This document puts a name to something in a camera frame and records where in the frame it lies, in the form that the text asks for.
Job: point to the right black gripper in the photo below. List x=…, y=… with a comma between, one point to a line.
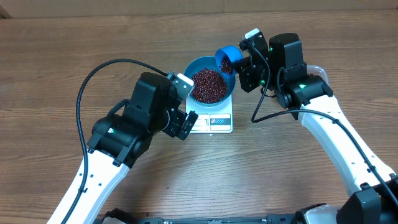
x=244, y=66

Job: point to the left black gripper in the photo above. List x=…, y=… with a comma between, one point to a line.
x=177, y=116

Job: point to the blue plastic measuring scoop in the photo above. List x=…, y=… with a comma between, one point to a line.
x=225, y=57

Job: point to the red beans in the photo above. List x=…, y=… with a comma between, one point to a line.
x=210, y=86

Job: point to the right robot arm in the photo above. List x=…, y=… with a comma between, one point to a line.
x=277, y=64

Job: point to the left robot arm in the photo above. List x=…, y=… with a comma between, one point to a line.
x=120, y=138

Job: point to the white digital kitchen scale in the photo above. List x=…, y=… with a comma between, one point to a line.
x=212, y=119

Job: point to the teal blue bowl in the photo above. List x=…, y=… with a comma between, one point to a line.
x=209, y=62

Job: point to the clear plastic food container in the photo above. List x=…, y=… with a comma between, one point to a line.
x=320, y=73

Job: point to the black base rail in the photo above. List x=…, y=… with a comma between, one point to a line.
x=214, y=220

